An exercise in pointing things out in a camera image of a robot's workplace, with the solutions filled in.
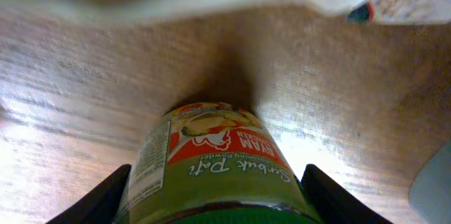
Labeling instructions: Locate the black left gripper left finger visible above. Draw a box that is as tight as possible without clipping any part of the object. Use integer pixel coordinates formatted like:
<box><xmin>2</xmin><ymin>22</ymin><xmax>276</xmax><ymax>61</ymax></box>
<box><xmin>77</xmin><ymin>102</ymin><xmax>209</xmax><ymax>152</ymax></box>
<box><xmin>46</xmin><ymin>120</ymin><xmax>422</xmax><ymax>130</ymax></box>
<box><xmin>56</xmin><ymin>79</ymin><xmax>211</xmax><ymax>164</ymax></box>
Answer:
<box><xmin>47</xmin><ymin>164</ymin><xmax>131</xmax><ymax>224</ymax></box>

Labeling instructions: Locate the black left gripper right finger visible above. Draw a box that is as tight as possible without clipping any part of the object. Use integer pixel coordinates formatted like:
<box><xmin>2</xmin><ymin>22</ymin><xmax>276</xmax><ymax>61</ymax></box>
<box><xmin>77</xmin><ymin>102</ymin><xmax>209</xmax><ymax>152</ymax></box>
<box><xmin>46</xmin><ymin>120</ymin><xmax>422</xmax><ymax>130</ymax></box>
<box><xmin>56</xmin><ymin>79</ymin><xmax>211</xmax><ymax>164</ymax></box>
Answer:
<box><xmin>299</xmin><ymin>164</ymin><xmax>392</xmax><ymax>224</ymax></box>

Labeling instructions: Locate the green lid seasoning jar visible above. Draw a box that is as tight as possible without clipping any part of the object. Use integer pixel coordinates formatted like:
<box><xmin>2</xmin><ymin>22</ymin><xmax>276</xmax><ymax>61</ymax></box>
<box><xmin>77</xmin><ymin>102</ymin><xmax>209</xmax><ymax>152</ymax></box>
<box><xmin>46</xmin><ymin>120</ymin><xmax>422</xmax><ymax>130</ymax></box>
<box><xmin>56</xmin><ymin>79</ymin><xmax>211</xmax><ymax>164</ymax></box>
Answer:
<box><xmin>114</xmin><ymin>102</ymin><xmax>321</xmax><ymax>223</ymax></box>

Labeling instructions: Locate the grey plastic basket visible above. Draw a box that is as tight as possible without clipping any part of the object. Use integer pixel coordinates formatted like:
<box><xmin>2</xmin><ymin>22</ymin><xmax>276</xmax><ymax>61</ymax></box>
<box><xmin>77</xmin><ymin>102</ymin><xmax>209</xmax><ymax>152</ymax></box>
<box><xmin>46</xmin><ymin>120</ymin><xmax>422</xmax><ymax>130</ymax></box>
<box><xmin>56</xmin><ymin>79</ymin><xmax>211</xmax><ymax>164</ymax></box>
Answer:
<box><xmin>409</xmin><ymin>141</ymin><xmax>451</xmax><ymax>224</ymax></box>

